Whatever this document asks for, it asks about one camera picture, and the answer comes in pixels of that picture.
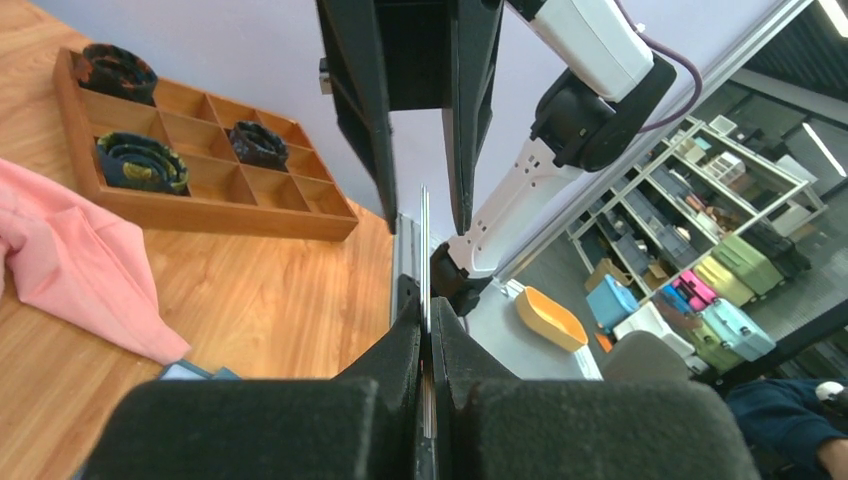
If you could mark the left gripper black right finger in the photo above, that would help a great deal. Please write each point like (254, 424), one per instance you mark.
(493, 425)

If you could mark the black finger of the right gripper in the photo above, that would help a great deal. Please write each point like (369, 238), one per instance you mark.
(356, 67)
(473, 33)

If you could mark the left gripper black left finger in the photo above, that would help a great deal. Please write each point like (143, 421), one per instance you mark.
(359, 424)

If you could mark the blue leather card holder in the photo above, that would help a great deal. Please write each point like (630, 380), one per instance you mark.
(184, 370)

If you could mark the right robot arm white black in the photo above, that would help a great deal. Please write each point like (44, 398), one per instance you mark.
(387, 56)

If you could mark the yellow oval tray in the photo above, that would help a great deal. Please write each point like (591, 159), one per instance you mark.
(550, 320)

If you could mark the grey office chair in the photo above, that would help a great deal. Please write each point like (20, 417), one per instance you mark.
(641, 356)

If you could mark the wooden compartment tray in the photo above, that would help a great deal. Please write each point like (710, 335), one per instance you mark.
(224, 192)

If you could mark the pink cloth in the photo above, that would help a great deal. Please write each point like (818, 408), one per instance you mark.
(83, 264)

